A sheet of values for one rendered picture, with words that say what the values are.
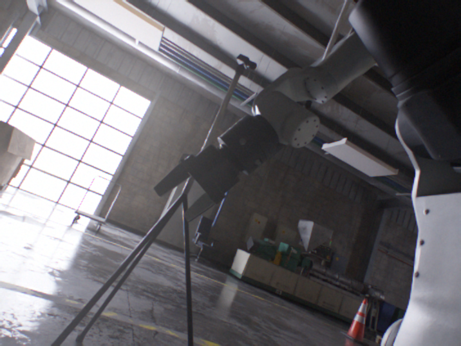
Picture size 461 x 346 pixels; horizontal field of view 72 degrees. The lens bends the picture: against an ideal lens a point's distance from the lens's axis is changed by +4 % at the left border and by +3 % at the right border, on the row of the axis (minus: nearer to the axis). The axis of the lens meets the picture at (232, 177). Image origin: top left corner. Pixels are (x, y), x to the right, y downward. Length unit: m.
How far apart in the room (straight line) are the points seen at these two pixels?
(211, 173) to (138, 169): 8.70
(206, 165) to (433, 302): 0.36
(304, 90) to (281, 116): 0.11
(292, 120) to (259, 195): 9.62
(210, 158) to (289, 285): 7.79
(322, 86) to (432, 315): 0.38
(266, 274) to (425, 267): 7.42
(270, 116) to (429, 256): 0.31
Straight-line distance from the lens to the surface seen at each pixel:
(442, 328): 0.48
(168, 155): 9.34
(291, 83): 0.62
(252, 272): 7.71
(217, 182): 0.54
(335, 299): 9.12
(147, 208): 9.18
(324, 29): 7.14
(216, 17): 7.46
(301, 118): 0.53
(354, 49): 0.63
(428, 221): 0.53
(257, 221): 9.89
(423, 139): 0.53
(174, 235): 8.65
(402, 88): 0.51
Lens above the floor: 0.59
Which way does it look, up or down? 12 degrees up
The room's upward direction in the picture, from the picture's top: 23 degrees clockwise
